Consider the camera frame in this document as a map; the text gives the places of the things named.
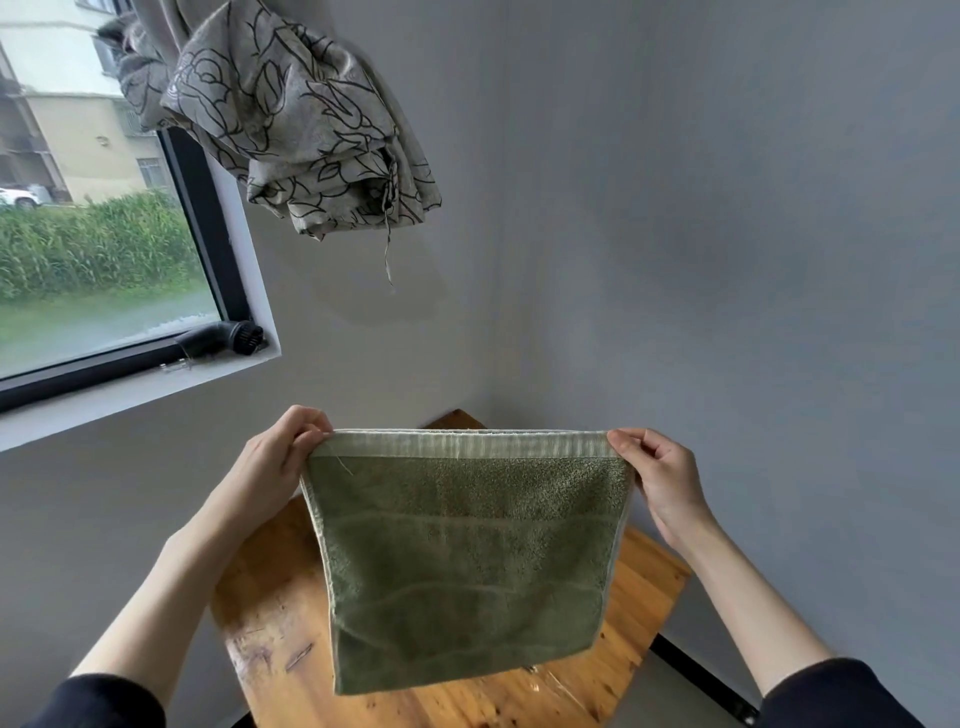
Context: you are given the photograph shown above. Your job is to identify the person's right hand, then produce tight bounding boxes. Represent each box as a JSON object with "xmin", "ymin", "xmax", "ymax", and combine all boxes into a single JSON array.
[{"xmin": 606, "ymin": 427, "xmax": 715, "ymax": 554}]

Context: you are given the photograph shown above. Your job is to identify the person's left hand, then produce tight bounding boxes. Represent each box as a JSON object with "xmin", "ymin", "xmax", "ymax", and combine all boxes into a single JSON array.
[{"xmin": 220, "ymin": 405, "xmax": 335, "ymax": 528}]

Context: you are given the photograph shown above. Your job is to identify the green terry towel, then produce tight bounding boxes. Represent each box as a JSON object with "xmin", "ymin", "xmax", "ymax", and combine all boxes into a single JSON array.
[{"xmin": 300, "ymin": 429, "xmax": 637, "ymax": 697}]

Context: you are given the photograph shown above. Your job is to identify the person's right forearm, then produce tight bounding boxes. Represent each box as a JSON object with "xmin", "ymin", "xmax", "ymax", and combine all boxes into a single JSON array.
[{"xmin": 675, "ymin": 510, "xmax": 835, "ymax": 705}]

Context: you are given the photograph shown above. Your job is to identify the black elbow brush nozzle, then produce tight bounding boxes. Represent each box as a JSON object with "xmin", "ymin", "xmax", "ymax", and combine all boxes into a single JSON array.
[{"xmin": 174, "ymin": 320, "xmax": 267, "ymax": 363}]

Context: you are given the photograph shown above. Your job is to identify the person's left forearm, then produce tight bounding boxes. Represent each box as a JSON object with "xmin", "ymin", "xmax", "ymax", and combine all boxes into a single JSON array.
[{"xmin": 69, "ymin": 491, "xmax": 260, "ymax": 710}]

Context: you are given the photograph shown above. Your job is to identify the black baseboard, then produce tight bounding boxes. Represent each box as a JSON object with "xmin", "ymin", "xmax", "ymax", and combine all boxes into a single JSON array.
[{"xmin": 654, "ymin": 633, "xmax": 760, "ymax": 726}]

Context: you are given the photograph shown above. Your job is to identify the green tall plants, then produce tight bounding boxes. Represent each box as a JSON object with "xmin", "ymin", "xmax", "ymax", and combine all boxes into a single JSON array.
[{"xmin": 0, "ymin": 190, "xmax": 208, "ymax": 303}]

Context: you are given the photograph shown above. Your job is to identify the grey leaf-patterned curtain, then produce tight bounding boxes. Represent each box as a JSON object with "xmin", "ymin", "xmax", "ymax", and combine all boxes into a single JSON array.
[{"xmin": 96, "ymin": 0, "xmax": 444, "ymax": 290}]

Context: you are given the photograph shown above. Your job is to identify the black right sleeve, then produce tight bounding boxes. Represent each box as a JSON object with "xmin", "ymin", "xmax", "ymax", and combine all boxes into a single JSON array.
[{"xmin": 757, "ymin": 657, "xmax": 928, "ymax": 728}]

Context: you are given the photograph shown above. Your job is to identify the black sleeve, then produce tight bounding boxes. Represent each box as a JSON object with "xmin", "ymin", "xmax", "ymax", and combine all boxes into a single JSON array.
[
  {"xmin": 757, "ymin": 657, "xmax": 928, "ymax": 728},
  {"xmin": 22, "ymin": 673, "xmax": 168, "ymax": 728}
]

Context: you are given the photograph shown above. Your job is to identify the black left sleeve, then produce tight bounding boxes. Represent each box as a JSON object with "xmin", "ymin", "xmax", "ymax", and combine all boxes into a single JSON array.
[{"xmin": 22, "ymin": 673, "xmax": 168, "ymax": 728}]

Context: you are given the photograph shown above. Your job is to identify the beige apartment building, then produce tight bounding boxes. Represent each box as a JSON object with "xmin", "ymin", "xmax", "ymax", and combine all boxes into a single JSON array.
[{"xmin": 0, "ymin": 0, "xmax": 171, "ymax": 207}]

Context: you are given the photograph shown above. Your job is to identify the black window frame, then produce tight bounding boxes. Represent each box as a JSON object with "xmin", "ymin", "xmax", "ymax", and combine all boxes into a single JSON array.
[{"xmin": 0, "ymin": 126, "xmax": 256, "ymax": 415}]

